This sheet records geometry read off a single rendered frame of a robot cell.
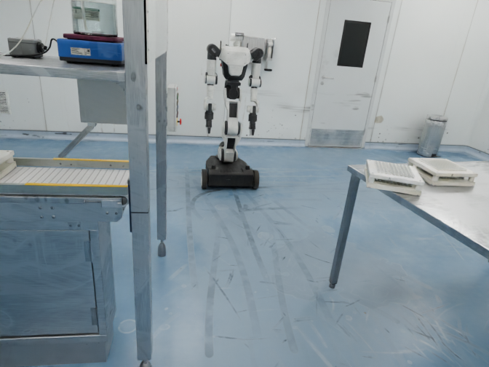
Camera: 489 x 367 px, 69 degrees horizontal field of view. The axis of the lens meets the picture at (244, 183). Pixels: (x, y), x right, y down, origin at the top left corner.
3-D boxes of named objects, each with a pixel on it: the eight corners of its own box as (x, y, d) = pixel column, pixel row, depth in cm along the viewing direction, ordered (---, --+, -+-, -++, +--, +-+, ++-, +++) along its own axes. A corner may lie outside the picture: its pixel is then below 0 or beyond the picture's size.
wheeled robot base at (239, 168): (200, 166, 413) (201, 138, 401) (244, 167, 423) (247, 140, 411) (204, 188, 355) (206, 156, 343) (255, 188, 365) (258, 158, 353)
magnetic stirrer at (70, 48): (132, 62, 138) (131, 38, 134) (122, 67, 118) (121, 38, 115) (77, 58, 135) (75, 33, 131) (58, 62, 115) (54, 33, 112)
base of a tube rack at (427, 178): (442, 170, 207) (443, 166, 206) (474, 186, 185) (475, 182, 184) (404, 169, 203) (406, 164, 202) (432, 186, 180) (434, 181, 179)
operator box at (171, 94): (177, 125, 229) (177, 84, 219) (176, 132, 213) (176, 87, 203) (167, 124, 228) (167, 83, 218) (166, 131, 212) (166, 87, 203)
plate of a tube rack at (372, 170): (413, 170, 186) (415, 166, 185) (423, 186, 164) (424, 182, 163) (365, 162, 191) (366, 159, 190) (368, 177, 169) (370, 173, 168)
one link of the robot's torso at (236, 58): (214, 77, 363) (215, 39, 349) (246, 79, 369) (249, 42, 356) (217, 80, 336) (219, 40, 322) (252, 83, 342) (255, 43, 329)
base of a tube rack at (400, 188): (411, 178, 188) (412, 174, 187) (420, 196, 166) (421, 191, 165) (363, 171, 193) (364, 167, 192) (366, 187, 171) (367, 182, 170)
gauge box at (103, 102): (142, 119, 150) (140, 70, 142) (139, 125, 140) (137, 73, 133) (87, 116, 146) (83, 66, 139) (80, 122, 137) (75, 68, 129)
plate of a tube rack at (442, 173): (444, 162, 205) (446, 158, 205) (477, 177, 183) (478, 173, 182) (407, 160, 201) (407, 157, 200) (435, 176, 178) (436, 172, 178)
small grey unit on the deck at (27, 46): (52, 57, 128) (50, 39, 126) (45, 59, 122) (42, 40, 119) (16, 55, 126) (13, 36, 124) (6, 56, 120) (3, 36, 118)
